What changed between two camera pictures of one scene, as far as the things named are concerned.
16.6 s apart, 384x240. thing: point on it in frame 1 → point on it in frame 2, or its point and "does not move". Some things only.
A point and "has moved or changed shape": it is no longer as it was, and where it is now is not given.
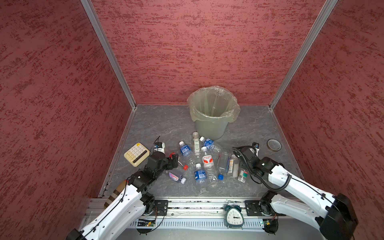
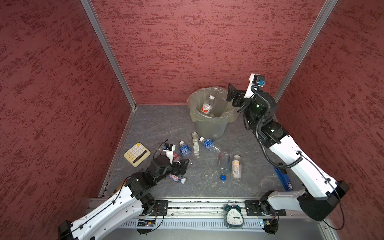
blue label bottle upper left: [186, 153] does not move
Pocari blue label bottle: [210, 144] does not move
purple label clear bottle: [176, 177] does not move
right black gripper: [242, 165] → [232, 92]
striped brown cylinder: [115, 193] does not move
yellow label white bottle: [233, 168] has moved or changed shape
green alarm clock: [233, 216] does not move
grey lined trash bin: [213, 103] does not move
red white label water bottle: [211, 172] → [206, 107]
